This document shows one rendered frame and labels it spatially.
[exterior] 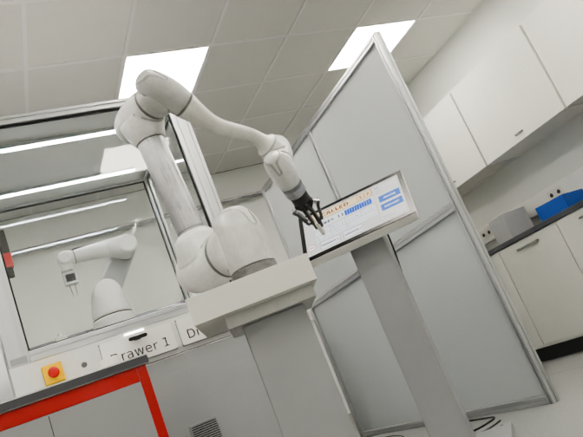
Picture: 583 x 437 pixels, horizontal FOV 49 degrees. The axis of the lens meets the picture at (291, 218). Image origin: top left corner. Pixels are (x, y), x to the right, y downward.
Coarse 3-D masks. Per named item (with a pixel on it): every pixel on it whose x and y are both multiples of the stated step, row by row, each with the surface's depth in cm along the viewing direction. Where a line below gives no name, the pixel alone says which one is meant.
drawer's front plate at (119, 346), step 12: (168, 324) 260; (144, 336) 255; (156, 336) 257; (168, 336) 258; (108, 348) 249; (120, 348) 250; (132, 348) 252; (144, 348) 254; (156, 348) 255; (168, 348) 257
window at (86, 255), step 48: (0, 144) 268; (48, 144) 275; (96, 144) 283; (0, 192) 260; (48, 192) 267; (96, 192) 275; (144, 192) 282; (192, 192) 290; (0, 240) 253; (48, 240) 260; (96, 240) 267; (144, 240) 274; (48, 288) 253; (96, 288) 259; (144, 288) 266; (48, 336) 246
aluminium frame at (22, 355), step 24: (0, 120) 270; (24, 120) 274; (48, 120) 279; (192, 144) 298; (192, 168) 293; (216, 192) 293; (216, 216) 288; (0, 264) 248; (0, 288) 245; (0, 312) 242; (168, 312) 264; (0, 336) 239; (24, 336) 243; (72, 336) 249; (96, 336) 250; (24, 360) 238
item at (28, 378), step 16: (112, 336) 253; (176, 336) 261; (224, 336) 268; (64, 352) 244; (80, 352) 246; (96, 352) 248; (176, 352) 259; (16, 368) 237; (32, 368) 238; (64, 368) 242; (80, 368) 244; (96, 368) 246; (16, 384) 234; (32, 384) 236
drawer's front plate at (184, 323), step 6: (180, 318) 263; (186, 318) 264; (180, 324) 262; (186, 324) 263; (192, 324) 264; (180, 330) 261; (186, 330) 262; (192, 330) 263; (198, 330) 264; (228, 330) 270; (180, 336) 261; (186, 336) 261; (198, 336) 263; (204, 336) 264; (186, 342) 260; (192, 342) 261
